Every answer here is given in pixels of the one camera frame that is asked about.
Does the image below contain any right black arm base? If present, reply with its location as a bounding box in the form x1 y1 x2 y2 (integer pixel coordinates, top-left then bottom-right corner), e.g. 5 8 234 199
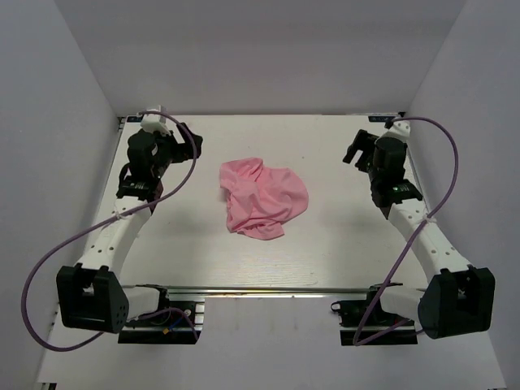
330 285 418 346

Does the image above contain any left blue table label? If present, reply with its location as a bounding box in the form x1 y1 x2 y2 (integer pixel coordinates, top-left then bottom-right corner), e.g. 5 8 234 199
126 115 143 123

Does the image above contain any right blue table label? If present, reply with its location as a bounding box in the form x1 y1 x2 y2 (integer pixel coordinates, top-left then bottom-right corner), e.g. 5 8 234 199
368 115 394 123

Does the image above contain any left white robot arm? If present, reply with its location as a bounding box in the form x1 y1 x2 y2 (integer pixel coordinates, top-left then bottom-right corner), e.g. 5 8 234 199
56 123 202 334

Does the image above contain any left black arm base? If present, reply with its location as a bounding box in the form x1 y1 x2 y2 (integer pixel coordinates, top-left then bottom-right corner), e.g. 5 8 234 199
118 284 205 345

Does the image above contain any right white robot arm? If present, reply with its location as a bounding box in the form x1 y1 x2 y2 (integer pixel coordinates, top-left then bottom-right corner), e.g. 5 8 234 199
343 130 496 339

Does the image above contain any aluminium table front rail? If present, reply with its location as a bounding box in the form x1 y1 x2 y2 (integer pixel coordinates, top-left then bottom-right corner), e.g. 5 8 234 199
72 284 462 297

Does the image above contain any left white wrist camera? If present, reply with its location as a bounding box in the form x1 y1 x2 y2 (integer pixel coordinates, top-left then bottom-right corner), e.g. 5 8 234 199
141 105 170 136

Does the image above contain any blue table label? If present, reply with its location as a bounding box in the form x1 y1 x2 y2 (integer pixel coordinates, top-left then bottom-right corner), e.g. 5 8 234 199
368 115 394 123
126 115 143 123

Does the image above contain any pink t shirt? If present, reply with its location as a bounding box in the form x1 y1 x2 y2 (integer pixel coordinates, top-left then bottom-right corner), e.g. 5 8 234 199
219 158 309 241

